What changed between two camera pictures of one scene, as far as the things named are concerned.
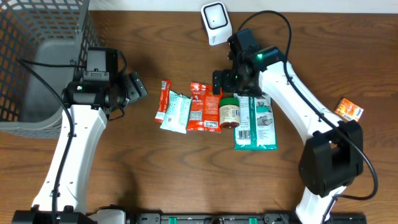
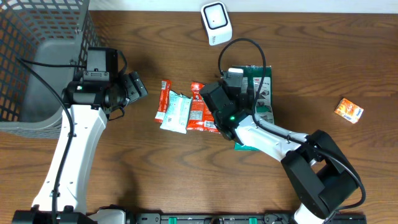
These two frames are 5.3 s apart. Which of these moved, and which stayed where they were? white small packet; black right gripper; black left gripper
Moved: black right gripper
Stayed: white small packet; black left gripper
